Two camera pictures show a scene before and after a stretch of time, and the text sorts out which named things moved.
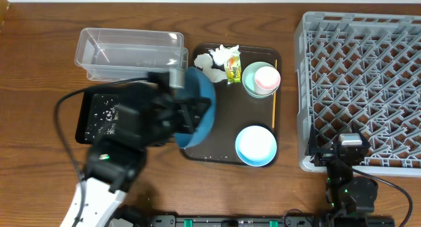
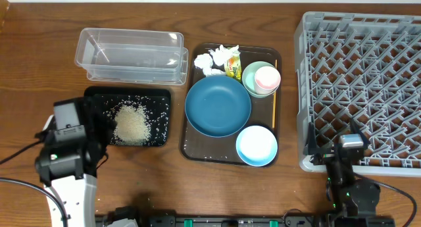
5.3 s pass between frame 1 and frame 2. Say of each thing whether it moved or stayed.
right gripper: stayed
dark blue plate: moved
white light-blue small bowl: stayed
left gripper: moved
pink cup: stayed
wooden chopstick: stayed
